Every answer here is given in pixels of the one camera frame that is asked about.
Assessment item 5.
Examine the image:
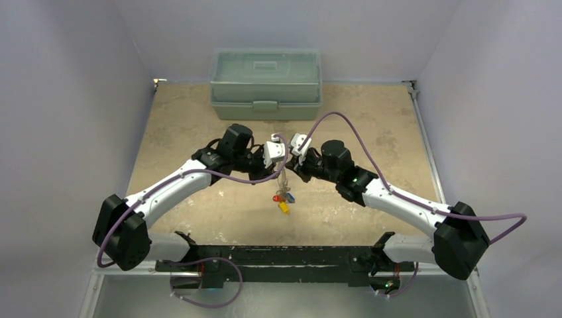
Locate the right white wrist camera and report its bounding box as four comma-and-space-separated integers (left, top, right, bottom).
290, 133, 311, 156

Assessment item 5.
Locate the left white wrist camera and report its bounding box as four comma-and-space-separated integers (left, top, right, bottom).
263, 134, 288, 170

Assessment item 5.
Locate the purple cable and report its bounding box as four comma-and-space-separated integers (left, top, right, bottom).
303, 111, 528, 299
96, 133, 291, 309

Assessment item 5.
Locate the green plastic storage box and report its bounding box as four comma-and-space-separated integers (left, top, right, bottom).
209, 48, 323, 121

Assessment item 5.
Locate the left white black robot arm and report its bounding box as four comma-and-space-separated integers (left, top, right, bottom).
92, 123, 287, 271

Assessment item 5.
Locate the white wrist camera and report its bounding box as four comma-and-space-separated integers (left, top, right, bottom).
290, 133, 311, 156
263, 134, 288, 170

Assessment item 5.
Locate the yellow key tag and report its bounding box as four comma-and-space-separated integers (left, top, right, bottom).
278, 201, 290, 215

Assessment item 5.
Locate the right aluminium table edge rail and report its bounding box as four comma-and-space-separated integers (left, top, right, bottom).
403, 81, 490, 318

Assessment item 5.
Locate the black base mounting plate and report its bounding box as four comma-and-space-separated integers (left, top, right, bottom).
155, 245, 415, 288

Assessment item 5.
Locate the blue key tag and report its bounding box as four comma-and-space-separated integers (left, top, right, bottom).
285, 193, 296, 203

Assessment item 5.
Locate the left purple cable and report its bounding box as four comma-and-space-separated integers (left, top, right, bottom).
96, 133, 291, 309

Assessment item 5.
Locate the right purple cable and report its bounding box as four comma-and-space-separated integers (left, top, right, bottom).
303, 111, 528, 299

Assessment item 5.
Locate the metal keyring with keys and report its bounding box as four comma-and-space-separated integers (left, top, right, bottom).
276, 168, 291, 203

